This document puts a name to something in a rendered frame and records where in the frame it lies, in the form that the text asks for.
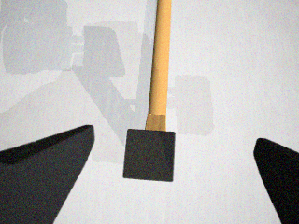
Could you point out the long tan scraper with black blade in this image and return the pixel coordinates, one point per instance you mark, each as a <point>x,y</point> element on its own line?
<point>150,153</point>

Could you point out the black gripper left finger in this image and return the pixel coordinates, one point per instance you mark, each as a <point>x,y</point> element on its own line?
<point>36,178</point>

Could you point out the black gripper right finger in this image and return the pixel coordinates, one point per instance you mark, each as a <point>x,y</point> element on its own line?
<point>279,170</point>

